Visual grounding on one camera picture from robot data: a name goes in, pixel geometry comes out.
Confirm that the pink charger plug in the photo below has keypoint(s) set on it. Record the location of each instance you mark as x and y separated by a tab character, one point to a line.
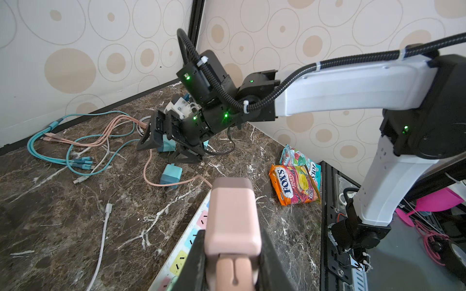
233	242

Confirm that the teal charger plug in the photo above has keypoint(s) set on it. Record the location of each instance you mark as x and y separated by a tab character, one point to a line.
169	145
171	174

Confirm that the long white power strip pastel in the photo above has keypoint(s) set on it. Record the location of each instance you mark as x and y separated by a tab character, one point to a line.
172	268

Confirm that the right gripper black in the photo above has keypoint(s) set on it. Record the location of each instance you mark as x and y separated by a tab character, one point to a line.
214	116

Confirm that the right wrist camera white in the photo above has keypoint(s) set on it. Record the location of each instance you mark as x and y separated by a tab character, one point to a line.
183	107

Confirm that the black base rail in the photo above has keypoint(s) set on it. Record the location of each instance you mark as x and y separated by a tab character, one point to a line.
339	271

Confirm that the orange Fox's candy bag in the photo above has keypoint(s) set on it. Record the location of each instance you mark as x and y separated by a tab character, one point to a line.
293	185

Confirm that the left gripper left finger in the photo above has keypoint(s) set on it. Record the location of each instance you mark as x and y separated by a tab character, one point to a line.
192	277

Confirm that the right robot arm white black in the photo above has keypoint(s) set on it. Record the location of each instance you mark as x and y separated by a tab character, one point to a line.
420	91

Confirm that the pink plastic object outside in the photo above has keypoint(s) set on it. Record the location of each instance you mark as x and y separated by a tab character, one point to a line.
441	200

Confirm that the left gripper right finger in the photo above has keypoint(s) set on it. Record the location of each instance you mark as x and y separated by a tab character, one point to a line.
271	275

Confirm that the green Fox's candy bag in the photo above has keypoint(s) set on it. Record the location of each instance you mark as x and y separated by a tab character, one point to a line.
292	157

